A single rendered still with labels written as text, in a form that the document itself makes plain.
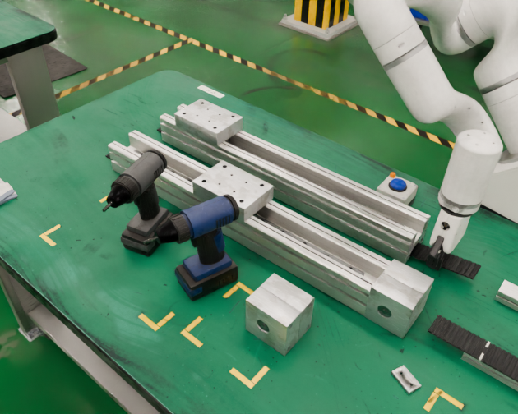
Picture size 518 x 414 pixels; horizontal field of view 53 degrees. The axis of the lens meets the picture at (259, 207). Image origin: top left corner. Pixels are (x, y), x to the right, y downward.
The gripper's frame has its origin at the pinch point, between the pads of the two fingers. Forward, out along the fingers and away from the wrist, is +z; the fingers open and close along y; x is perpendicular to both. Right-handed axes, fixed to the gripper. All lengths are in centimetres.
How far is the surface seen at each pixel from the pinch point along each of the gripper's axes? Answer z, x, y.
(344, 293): -0.1, 11.0, -23.7
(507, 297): 0.7, -16.4, -2.0
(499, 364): -0.4, -20.5, -20.2
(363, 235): 0.5, 17.1, -5.0
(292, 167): -3.2, 43.2, 2.3
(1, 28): 3, 198, 11
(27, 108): 36, 190, 7
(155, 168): -17, 56, -33
